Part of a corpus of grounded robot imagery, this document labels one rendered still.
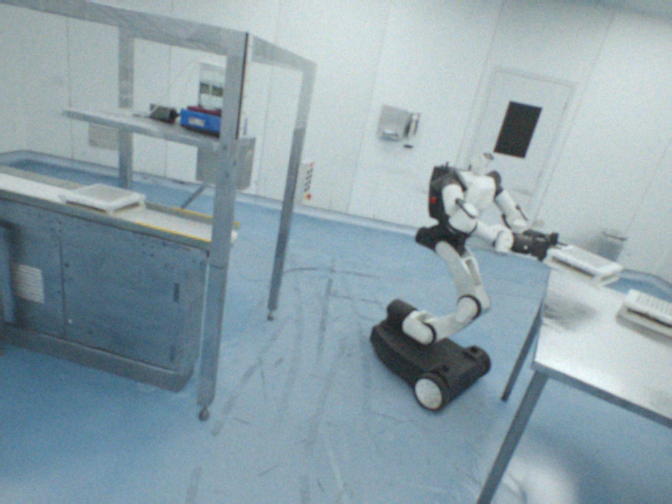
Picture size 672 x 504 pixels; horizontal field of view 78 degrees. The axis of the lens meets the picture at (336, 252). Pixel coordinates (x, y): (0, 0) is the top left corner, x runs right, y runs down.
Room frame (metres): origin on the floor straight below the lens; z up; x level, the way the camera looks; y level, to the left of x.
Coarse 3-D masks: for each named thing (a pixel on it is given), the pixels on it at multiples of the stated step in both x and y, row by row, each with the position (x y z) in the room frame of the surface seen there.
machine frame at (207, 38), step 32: (0, 0) 1.56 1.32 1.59; (32, 0) 1.54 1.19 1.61; (64, 0) 1.53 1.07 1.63; (128, 32) 2.54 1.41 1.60; (160, 32) 1.49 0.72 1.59; (192, 32) 1.48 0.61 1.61; (224, 32) 1.47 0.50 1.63; (128, 64) 2.55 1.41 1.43; (128, 96) 2.55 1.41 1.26; (224, 96) 1.47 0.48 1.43; (224, 128) 1.47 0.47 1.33; (128, 160) 2.56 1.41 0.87; (224, 160) 1.46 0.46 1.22; (224, 192) 1.46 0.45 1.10; (288, 192) 2.43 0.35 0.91; (224, 224) 1.46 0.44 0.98; (288, 224) 2.43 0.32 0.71; (224, 256) 1.47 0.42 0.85; (0, 288) 1.63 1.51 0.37; (224, 288) 1.50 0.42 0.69; (0, 320) 1.62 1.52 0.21; (0, 352) 1.60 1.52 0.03
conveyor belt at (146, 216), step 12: (0, 180) 1.83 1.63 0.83; (12, 180) 1.86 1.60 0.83; (24, 180) 1.89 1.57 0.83; (24, 192) 1.74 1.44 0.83; (36, 192) 1.77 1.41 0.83; (48, 192) 1.80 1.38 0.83; (60, 192) 1.83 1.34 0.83; (132, 216) 1.72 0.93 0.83; (144, 216) 1.75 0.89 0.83; (156, 216) 1.78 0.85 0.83; (168, 216) 1.81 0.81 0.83; (168, 228) 1.67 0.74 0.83; (180, 228) 1.69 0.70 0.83; (192, 228) 1.72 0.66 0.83; (204, 228) 1.75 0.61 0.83
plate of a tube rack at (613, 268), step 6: (570, 246) 1.97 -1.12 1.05; (552, 252) 1.82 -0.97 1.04; (558, 252) 1.82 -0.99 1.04; (564, 258) 1.78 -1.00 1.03; (570, 258) 1.77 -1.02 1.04; (576, 264) 1.74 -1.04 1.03; (582, 264) 1.72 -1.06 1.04; (588, 264) 1.73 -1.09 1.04; (612, 264) 1.81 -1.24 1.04; (618, 264) 1.83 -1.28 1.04; (588, 270) 1.70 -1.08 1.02; (594, 270) 1.68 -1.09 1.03; (600, 270) 1.69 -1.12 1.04; (606, 270) 1.70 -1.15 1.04; (612, 270) 1.72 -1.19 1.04; (618, 270) 1.78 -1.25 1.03; (600, 276) 1.66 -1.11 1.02
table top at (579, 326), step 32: (576, 288) 1.92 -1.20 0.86; (608, 288) 2.02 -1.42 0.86; (544, 320) 1.47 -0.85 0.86; (576, 320) 1.53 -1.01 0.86; (608, 320) 1.60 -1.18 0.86; (544, 352) 1.22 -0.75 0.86; (576, 352) 1.26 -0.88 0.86; (608, 352) 1.31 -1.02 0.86; (640, 352) 1.36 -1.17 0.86; (576, 384) 1.10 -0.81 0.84; (608, 384) 1.10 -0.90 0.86; (640, 384) 1.14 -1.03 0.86
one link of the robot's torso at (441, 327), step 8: (464, 304) 2.05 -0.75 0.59; (472, 304) 2.03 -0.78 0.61; (456, 312) 2.08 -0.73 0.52; (464, 312) 2.04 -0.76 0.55; (472, 312) 2.01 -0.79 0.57; (432, 320) 2.22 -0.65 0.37; (440, 320) 2.16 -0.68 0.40; (448, 320) 2.13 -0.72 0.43; (456, 320) 2.06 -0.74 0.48; (464, 320) 2.03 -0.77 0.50; (472, 320) 2.10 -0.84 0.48; (432, 328) 2.17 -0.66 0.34; (440, 328) 2.15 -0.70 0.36; (448, 328) 2.12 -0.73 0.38; (456, 328) 2.08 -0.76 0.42; (432, 336) 2.15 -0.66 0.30; (440, 336) 2.14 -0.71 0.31; (424, 344) 2.18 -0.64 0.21
